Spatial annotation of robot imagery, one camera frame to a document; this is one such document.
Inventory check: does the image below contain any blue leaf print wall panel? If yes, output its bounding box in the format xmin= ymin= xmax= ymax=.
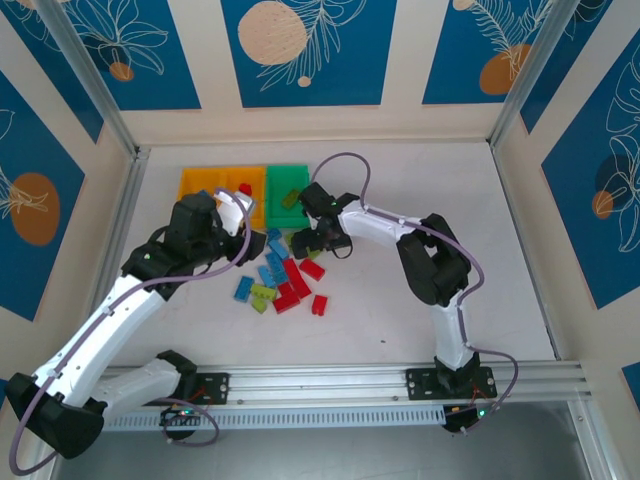
xmin=422 ymin=0 xmax=564 ymax=106
xmin=519 ymin=0 xmax=640 ymax=136
xmin=221 ymin=0 xmax=399 ymax=109
xmin=54 ymin=0 xmax=202 ymax=112
xmin=0 ymin=69 xmax=86 ymax=322
xmin=541 ymin=47 xmax=640 ymax=311
xmin=0 ymin=0 xmax=105 ymax=145

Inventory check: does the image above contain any grey slotted cable duct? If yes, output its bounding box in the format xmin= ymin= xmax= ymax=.
xmin=102 ymin=404 xmax=446 ymax=431

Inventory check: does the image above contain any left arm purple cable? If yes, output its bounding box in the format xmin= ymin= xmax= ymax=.
xmin=8 ymin=187 xmax=251 ymax=476

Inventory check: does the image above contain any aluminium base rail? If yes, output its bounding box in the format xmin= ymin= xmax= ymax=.
xmin=102 ymin=360 xmax=586 ymax=404

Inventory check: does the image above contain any yellow bin for blue bricks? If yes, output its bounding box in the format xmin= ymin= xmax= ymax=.
xmin=178 ymin=167 xmax=226 ymax=207

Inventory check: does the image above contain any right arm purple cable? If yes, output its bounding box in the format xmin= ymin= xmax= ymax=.
xmin=309 ymin=152 xmax=521 ymax=436

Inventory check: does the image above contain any yellow bin for red bricks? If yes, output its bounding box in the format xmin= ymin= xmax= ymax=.
xmin=222 ymin=166 xmax=269 ymax=230

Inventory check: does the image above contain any aluminium frame post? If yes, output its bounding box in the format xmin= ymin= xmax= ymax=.
xmin=37 ymin=0 xmax=151 ymax=161
xmin=488 ymin=0 xmax=614 ymax=151
xmin=567 ymin=399 xmax=621 ymax=480

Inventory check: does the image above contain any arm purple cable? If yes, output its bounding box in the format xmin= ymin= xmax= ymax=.
xmin=309 ymin=152 xmax=521 ymax=436
xmin=8 ymin=187 xmax=251 ymax=476

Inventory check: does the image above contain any green plastic bin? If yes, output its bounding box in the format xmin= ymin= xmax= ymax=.
xmin=264 ymin=162 xmax=312 ymax=230

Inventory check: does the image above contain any aluminium side rail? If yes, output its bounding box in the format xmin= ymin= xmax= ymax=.
xmin=87 ymin=147 xmax=151 ymax=311

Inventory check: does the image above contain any small controller circuit board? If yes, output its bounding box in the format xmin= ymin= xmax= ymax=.
xmin=159 ymin=405 xmax=206 ymax=427
xmin=442 ymin=405 xmax=489 ymax=435

